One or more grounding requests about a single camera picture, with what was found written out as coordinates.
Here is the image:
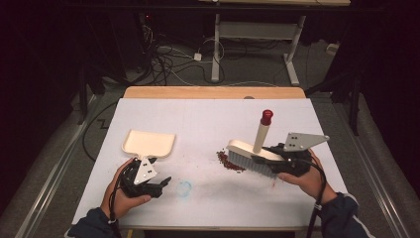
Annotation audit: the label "person's left hand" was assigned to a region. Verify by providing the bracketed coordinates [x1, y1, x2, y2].
[100, 158, 153, 220]

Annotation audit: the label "black floor cable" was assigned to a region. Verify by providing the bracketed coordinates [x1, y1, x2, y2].
[81, 99, 119, 163]

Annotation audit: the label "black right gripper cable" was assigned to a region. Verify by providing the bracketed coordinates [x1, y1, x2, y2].
[306, 158, 329, 238]

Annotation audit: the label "cream plastic dustpan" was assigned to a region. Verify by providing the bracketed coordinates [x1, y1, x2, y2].
[121, 129, 176, 159]

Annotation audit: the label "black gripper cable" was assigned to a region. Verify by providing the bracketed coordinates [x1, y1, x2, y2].
[108, 162, 132, 238]
[306, 158, 329, 238]

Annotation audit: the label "black metal stand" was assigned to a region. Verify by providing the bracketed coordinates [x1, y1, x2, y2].
[76, 63, 89, 126]
[305, 67, 362, 137]

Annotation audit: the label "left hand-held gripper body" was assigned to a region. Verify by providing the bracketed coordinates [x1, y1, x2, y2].
[119, 157, 164, 198]

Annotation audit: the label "tangle of floor cables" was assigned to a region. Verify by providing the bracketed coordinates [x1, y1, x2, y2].
[132, 24, 227, 87]

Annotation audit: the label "aluminium floor rail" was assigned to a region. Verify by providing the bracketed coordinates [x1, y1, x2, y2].
[14, 94, 98, 238]
[331, 98, 412, 238]

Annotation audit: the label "cream brush with red tip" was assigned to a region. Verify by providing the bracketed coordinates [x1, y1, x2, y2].
[226, 109, 287, 179]

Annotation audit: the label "red beans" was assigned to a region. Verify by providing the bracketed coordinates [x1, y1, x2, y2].
[216, 150, 248, 174]

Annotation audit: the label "white metal desk frame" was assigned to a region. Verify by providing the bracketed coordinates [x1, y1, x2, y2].
[197, 0, 352, 87]

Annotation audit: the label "white table sheet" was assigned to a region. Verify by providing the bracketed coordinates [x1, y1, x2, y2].
[71, 97, 362, 230]

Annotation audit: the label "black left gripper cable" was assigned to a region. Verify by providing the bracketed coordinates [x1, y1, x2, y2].
[108, 162, 132, 238]

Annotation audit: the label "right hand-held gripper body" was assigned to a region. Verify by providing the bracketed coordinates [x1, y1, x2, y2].
[268, 132, 331, 178]

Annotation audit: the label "person's right hand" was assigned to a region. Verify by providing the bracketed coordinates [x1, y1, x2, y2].
[277, 150, 338, 204]

